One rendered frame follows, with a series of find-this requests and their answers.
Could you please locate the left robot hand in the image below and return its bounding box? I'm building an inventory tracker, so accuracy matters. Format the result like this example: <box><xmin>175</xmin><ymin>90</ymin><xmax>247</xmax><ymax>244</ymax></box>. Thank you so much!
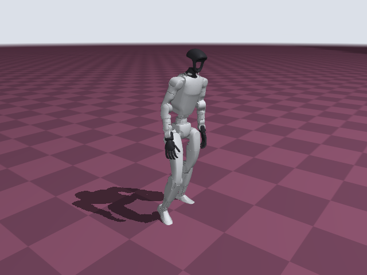
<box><xmin>199</xmin><ymin>125</ymin><xmax>206</xmax><ymax>148</ymax></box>

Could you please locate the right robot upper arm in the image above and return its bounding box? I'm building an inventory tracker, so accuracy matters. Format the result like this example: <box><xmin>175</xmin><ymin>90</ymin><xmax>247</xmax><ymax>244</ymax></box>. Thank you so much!
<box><xmin>161</xmin><ymin>76</ymin><xmax>185</xmax><ymax>113</ymax></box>

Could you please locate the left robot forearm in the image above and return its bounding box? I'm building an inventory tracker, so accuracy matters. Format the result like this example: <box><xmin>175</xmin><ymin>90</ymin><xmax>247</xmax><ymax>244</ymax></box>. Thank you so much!
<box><xmin>197</xmin><ymin>109</ymin><xmax>205</xmax><ymax>130</ymax></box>

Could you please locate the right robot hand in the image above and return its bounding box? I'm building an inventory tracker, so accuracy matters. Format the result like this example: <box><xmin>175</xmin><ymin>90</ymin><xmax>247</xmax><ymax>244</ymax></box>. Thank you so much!
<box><xmin>165</xmin><ymin>132</ymin><xmax>180</xmax><ymax>160</ymax></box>

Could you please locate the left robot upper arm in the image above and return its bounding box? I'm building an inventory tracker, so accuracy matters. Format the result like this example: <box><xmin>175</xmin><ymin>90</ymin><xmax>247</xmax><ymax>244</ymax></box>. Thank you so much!
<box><xmin>196</xmin><ymin>77</ymin><xmax>208</xmax><ymax>109</ymax></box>

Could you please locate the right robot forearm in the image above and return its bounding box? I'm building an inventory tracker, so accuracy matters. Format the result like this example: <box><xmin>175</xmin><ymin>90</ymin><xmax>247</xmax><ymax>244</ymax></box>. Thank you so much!
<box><xmin>161</xmin><ymin>104</ymin><xmax>172</xmax><ymax>138</ymax></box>

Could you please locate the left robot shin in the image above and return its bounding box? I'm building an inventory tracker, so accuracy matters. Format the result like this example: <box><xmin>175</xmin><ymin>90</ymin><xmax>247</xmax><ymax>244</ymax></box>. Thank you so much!
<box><xmin>178</xmin><ymin>167</ymin><xmax>193</xmax><ymax>197</ymax></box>

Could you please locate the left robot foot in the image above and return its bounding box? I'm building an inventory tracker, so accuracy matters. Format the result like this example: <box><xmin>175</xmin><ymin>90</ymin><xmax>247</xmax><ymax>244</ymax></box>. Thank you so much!
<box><xmin>176</xmin><ymin>194</ymin><xmax>194</xmax><ymax>204</ymax></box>

